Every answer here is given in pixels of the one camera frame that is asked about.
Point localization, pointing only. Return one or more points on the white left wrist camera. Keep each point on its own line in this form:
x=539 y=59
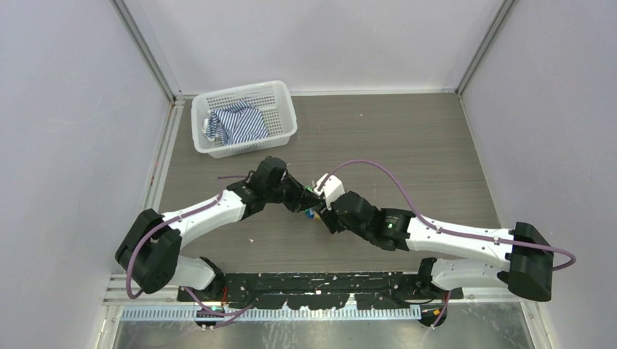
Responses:
x=329 y=188

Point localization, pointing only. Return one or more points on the blue white striped cloth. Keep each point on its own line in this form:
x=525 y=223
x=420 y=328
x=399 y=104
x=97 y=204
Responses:
x=235 y=124

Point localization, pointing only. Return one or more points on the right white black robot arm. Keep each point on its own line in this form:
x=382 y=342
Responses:
x=519 y=260

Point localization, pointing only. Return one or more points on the slotted cable duct strip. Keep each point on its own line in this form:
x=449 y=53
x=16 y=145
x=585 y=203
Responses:
x=193 y=313

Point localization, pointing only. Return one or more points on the white plastic perforated basket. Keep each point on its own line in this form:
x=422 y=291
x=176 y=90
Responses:
x=272 y=98

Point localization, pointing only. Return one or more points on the aluminium frame rail left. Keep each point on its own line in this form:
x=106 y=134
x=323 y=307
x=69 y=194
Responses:
x=116 y=296

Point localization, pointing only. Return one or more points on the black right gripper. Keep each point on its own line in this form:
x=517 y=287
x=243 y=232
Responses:
x=329 y=218

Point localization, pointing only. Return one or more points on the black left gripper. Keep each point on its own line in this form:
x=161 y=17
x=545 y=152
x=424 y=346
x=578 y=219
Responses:
x=303 y=198

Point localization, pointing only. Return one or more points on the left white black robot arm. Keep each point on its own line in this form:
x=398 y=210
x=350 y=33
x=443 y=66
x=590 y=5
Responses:
x=150 y=252

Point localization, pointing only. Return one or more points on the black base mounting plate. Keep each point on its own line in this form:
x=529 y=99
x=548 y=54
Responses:
x=320 y=291

